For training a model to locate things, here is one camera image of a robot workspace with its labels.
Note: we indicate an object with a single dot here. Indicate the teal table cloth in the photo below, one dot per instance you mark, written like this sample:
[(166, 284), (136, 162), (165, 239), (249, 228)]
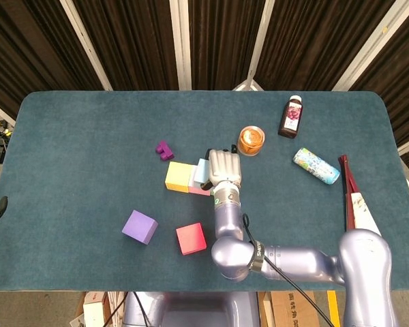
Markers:
[(88, 190)]

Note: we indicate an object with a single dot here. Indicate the light wooden board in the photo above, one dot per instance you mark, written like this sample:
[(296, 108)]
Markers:
[(267, 313)]

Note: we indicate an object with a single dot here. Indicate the lavender robot torso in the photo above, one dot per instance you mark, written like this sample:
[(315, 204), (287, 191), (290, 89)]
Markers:
[(197, 310)]

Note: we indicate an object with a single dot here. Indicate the purple foam cube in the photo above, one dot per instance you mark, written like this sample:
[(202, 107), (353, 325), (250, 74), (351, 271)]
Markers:
[(138, 226)]

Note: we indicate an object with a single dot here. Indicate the red foam cube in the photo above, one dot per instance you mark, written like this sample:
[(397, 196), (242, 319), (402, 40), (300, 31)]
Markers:
[(191, 238)]

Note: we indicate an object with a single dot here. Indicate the right lavender robot arm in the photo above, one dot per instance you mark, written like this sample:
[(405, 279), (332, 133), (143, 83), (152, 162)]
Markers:
[(228, 218)]

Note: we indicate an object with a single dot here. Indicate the light blue foam cube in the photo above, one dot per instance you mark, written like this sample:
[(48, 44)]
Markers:
[(201, 170)]

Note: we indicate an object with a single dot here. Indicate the dark juice bottle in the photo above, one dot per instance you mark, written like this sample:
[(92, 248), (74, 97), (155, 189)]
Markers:
[(290, 117)]

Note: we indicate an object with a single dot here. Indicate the printed drink can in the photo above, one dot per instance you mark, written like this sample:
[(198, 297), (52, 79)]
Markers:
[(317, 166)]

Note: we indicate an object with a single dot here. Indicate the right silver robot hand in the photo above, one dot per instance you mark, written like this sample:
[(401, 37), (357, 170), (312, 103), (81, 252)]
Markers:
[(225, 167)]

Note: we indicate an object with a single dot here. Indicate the clear jar of rubber bands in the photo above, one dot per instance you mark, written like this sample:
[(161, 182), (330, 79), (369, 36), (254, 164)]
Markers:
[(251, 139)]

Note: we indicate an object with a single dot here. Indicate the small purple toy block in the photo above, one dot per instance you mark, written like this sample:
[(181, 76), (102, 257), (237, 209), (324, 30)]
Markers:
[(164, 151)]

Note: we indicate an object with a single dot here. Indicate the white cardboard box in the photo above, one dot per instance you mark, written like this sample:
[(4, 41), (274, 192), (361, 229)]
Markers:
[(93, 313)]

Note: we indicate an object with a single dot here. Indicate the red paper folding fan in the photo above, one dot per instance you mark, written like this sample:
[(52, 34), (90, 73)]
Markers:
[(361, 211)]

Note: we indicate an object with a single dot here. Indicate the brown cardboard box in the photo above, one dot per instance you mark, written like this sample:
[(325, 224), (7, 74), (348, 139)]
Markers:
[(293, 311)]

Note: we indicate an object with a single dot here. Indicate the yellow foam cube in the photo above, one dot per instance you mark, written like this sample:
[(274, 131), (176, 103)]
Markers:
[(179, 173)]

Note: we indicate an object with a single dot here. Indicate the pink foam cube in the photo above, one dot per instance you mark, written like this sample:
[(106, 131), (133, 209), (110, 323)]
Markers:
[(199, 190)]

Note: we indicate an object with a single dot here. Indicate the brown pleated curtain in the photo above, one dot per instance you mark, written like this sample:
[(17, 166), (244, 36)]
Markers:
[(133, 41)]

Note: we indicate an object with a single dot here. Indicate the white partition foot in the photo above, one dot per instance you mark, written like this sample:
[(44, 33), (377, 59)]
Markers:
[(247, 86)]

